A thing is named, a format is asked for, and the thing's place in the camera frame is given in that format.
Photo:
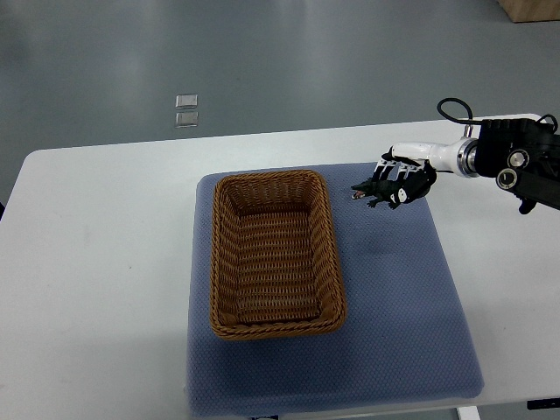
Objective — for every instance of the brown wicker basket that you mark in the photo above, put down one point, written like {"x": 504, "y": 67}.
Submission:
{"x": 274, "y": 266}

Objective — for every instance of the white table leg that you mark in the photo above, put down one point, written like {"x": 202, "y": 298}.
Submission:
{"x": 468, "y": 413}

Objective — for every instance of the dark toy crocodile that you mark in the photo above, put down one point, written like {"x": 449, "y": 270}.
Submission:
{"x": 390, "y": 191}

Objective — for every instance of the blue grey cloth mat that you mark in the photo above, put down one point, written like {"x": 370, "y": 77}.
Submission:
{"x": 405, "y": 338}

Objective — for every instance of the upper metal floor plate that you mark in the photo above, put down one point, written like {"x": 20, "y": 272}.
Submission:
{"x": 186, "y": 101}

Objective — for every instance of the lower metal floor plate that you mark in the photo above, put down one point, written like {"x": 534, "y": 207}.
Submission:
{"x": 187, "y": 119}

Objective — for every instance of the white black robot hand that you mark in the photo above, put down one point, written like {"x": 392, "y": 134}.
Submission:
{"x": 417, "y": 180}

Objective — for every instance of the metal floor plate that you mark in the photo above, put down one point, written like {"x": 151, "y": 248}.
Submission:
{"x": 187, "y": 119}
{"x": 186, "y": 101}

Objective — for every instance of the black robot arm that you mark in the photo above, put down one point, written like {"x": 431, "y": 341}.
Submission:
{"x": 520, "y": 154}

